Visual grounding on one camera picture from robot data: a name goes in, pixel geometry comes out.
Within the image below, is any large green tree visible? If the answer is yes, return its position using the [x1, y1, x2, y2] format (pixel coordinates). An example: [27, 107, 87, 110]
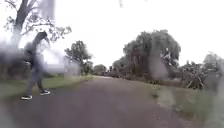
[122, 29, 182, 82]

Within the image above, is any bare-trunked tree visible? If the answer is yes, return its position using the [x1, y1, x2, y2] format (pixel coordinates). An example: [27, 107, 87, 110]
[3, 0, 73, 48]

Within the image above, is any person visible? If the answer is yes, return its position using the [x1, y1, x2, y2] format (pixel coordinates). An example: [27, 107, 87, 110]
[19, 30, 52, 101]

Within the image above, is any grey asphalt road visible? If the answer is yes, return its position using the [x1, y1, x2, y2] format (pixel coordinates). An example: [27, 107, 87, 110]
[0, 75, 201, 128]

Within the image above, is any fallen branches pile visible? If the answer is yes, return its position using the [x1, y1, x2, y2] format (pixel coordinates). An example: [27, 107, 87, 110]
[178, 59, 224, 91]

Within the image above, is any grass verge with weeds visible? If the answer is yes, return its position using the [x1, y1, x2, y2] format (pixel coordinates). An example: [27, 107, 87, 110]
[146, 81, 224, 128]

